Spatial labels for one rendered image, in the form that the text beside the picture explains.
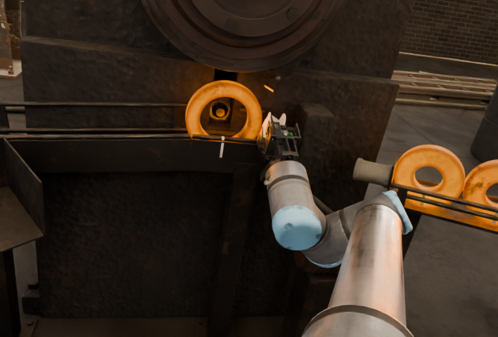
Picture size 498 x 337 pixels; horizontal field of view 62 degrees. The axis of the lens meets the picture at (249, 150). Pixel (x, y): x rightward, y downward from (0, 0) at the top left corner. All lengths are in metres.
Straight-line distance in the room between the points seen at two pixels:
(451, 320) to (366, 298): 1.41
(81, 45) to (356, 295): 0.84
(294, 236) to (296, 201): 0.07
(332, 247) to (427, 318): 0.98
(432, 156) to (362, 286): 0.62
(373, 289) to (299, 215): 0.32
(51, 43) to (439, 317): 1.60
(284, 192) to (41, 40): 0.67
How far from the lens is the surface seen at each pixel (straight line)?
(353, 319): 0.40
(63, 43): 1.09
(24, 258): 1.77
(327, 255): 0.90
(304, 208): 0.79
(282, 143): 0.92
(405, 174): 1.08
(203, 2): 0.84
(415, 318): 1.79
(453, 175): 1.08
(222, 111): 1.10
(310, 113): 1.03
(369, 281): 0.50
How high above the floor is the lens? 1.12
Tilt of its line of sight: 25 degrees down
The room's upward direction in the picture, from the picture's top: 10 degrees clockwise
